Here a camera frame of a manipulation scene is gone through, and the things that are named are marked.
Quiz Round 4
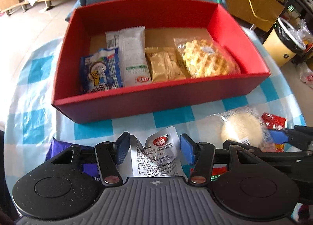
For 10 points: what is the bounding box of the white silver snack packet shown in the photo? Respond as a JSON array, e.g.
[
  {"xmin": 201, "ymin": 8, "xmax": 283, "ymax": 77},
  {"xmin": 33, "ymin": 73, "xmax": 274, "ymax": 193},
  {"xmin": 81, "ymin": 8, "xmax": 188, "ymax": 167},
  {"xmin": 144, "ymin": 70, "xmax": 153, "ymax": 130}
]
[{"xmin": 106, "ymin": 26, "xmax": 151, "ymax": 87}]

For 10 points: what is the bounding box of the gold foil snack packet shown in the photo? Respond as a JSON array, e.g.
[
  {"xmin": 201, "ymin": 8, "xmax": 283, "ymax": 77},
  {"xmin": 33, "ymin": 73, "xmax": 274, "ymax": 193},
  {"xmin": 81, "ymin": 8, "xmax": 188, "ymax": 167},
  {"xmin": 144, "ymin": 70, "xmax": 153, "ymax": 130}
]
[{"xmin": 145, "ymin": 47, "xmax": 186, "ymax": 83}]

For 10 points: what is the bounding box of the yellow trash bin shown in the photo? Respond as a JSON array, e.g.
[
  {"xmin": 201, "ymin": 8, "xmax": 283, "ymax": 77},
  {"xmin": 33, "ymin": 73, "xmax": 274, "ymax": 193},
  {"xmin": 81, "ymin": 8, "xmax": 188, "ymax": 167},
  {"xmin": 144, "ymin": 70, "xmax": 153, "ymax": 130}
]
[{"xmin": 263, "ymin": 17, "xmax": 306, "ymax": 67}]

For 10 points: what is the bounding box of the red cardboard box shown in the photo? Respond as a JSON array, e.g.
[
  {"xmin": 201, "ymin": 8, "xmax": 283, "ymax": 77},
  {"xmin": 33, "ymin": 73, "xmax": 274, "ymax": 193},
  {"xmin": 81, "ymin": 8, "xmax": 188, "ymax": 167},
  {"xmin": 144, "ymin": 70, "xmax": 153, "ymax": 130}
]
[{"xmin": 52, "ymin": 0, "xmax": 271, "ymax": 124}]

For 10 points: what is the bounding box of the silver foil snack pouch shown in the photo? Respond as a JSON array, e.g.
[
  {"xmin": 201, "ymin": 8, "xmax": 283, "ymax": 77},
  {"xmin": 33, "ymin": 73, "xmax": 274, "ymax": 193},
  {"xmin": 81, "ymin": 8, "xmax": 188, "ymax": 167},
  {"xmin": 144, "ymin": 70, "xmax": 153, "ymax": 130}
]
[{"xmin": 130, "ymin": 126, "xmax": 186, "ymax": 177}]

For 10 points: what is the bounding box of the waffle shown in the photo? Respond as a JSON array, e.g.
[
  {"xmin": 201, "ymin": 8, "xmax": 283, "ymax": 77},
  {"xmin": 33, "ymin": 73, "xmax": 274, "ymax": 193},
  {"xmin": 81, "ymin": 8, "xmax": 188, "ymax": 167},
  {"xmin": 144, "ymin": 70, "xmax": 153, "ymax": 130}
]
[{"xmin": 174, "ymin": 38, "xmax": 241, "ymax": 78}]

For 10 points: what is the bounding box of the red Trolli candy packet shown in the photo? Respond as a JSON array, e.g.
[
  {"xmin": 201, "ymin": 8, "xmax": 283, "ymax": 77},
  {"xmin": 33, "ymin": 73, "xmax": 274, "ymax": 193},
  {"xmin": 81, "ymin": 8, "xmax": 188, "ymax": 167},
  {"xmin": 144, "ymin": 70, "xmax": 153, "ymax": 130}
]
[{"xmin": 262, "ymin": 113, "xmax": 287, "ymax": 152}]

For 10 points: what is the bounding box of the purple wafer biscuit packet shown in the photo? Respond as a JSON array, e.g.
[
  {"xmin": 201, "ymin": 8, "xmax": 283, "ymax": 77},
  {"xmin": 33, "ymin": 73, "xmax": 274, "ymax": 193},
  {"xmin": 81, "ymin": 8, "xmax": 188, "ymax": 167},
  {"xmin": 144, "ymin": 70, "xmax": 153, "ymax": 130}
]
[{"xmin": 45, "ymin": 138, "xmax": 100, "ymax": 181}]

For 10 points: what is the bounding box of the round cake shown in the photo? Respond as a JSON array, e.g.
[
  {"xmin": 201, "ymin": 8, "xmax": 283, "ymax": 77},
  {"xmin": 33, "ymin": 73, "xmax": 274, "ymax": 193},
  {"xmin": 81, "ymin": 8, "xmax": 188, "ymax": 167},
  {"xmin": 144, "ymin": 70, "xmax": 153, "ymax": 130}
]
[{"xmin": 202, "ymin": 106, "xmax": 275, "ymax": 152}]

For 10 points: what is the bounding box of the red white snack packet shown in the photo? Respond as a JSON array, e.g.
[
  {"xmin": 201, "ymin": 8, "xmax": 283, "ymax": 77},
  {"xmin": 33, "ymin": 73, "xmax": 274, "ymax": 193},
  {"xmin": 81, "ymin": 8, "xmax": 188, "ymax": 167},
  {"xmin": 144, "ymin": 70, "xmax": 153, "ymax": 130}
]
[{"xmin": 189, "ymin": 167, "xmax": 228, "ymax": 184}]

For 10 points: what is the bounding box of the blue coconut snack packet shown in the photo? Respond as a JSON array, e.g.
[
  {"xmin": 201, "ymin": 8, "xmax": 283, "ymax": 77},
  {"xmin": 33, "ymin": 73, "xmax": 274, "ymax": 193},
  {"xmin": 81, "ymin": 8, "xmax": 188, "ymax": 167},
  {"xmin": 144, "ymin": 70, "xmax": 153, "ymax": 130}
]
[{"xmin": 80, "ymin": 48, "xmax": 123, "ymax": 93}]

